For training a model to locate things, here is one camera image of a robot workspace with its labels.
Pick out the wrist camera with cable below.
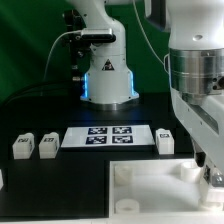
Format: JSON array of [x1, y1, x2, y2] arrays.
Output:
[[79, 27, 117, 44]]

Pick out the white sheet with fiducial markers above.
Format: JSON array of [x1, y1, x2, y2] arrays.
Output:
[[62, 125, 154, 148]]

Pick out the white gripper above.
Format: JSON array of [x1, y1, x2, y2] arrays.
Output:
[[171, 89, 224, 187]]

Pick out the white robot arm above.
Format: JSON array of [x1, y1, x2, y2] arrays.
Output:
[[66, 0, 224, 187]]

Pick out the white square tabletop tray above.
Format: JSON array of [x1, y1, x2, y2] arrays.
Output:
[[109, 159, 224, 224]]

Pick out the black cable bundle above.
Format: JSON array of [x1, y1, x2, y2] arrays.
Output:
[[0, 79, 84, 108]]

